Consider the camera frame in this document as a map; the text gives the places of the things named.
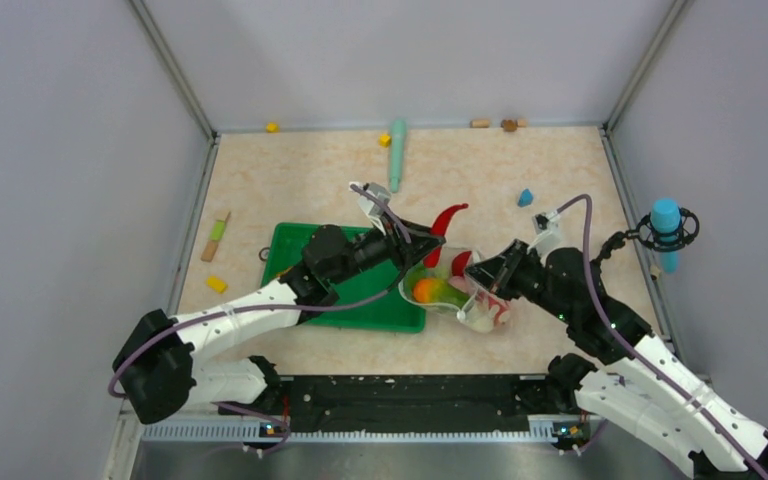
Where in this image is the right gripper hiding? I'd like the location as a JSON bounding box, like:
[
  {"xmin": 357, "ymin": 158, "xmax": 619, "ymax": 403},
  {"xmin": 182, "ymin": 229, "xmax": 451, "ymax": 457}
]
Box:
[{"xmin": 463, "ymin": 238, "xmax": 575, "ymax": 323}]

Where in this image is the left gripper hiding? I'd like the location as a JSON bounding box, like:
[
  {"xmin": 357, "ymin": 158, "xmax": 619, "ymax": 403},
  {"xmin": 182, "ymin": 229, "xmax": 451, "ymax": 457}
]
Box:
[{"xmin": 330, "ymin": 208, "xmax": 446, "ymax": 285}]

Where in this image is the red chili pepper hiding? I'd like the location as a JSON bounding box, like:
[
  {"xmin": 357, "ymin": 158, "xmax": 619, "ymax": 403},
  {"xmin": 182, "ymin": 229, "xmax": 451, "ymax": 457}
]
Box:
[{"xmin": 423, "ymin": 203, "xmax": 469, "ymax": 268}]

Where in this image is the red tomato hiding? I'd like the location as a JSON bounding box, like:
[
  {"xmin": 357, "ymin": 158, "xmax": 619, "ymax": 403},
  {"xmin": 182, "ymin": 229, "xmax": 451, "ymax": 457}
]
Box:
[{"xmin": 450, "ymin": 250, "xmax": 472, "ymax": 277}]

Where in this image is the clear dotted zip bag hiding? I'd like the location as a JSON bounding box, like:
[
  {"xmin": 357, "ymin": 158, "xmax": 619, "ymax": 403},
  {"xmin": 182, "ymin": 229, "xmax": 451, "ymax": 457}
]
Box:
[{"xmin": 398, "ymin": 247, "xmax": 513, "ymax": 334}]

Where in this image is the orange green mango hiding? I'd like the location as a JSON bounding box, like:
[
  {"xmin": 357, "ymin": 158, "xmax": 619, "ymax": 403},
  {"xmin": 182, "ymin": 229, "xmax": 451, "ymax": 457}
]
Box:
[{"xmin": 411, "ymin": 277, "xmax": 470, "ymax": 308}]

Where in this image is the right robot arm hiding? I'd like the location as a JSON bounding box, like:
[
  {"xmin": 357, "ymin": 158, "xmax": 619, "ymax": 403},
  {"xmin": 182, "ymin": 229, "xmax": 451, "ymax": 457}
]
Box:
[{"xmin": 465, "ymin": 240, "xmax": 768, "ymax": 479}]

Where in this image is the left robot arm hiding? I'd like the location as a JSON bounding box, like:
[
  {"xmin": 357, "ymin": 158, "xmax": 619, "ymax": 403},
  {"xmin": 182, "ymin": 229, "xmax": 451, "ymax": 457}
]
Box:
[{"xmin": 112, "ymin": 222, "xmax": 445, "ymax": 425}]

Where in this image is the green plastic tray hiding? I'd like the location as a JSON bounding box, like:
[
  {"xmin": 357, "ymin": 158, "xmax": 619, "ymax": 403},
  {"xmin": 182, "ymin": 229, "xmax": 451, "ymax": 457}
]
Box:
[{"xmin": 261, "ymin": 222, "xmax": 426, "ymax": 334}]

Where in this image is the blue plastic piece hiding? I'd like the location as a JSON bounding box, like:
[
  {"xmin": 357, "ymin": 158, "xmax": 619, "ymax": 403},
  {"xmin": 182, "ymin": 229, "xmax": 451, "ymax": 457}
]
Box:
[{"xmin": 517, "ymin": 189, "xmax": 534, "ymax": 208}]

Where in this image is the mint green marker pen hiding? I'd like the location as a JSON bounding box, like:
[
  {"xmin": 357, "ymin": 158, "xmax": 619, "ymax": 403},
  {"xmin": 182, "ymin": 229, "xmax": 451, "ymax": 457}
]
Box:
[{"xmin": 388, "ymin": 118, "xmax": 408, "ymax": 193}]

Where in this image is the brown wooden piece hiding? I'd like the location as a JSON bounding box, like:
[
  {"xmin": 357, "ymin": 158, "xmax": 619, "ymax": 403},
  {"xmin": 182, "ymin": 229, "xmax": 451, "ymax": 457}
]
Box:
[{"xmin": 500, "ymin": 119, "xmax": 519, "ymax": 133}]

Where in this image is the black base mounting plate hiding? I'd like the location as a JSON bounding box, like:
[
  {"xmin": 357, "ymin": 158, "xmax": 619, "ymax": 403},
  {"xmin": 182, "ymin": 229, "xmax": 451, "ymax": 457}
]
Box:
[{"xmin": 218, "ymin": 374, "xmax": 597, "ymax": 435}]

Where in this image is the blue microphone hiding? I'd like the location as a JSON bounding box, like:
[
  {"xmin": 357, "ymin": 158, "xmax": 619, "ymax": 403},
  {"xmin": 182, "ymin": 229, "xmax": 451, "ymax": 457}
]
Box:
[{"xmin": 650, "ymin": 198, "xmax": 681, "ymax": 274}]

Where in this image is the wooden green block stick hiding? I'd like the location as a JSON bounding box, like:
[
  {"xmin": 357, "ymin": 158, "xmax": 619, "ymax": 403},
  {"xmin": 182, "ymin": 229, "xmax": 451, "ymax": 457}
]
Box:
[{"xmin": 200, "ymin": 210, "xmax": 231, "ymax": 263}]

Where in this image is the yellow lego brick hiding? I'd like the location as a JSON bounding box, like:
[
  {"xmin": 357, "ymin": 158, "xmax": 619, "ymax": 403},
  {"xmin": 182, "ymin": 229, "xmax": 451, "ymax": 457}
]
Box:
[{"xmin": 205, "ymin": 276, "xmax": 228, "ymax": 294}]

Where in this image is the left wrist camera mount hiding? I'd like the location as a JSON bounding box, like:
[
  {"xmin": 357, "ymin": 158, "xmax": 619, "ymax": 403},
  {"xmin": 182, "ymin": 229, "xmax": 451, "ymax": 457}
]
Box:
[{"xmin": 349, "ymin": 182, "xmax": 391, "ymax": 233}]

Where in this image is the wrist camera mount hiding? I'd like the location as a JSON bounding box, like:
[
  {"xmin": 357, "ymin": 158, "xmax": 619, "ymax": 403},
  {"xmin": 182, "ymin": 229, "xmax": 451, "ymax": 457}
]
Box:
[
  {"xmin": 349, "ymin": 182, "xmax": 391, "ymax": 233},
  {"xmin": 529, "ymin": 210, "xmax": 564, "ymax": 257}
]

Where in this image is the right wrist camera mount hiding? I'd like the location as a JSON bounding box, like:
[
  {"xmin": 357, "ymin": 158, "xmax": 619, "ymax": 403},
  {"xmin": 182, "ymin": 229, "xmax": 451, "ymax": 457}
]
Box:
[{"xmin": 529, "ymin": 210, "xmax": 564, "ymax": 257}]

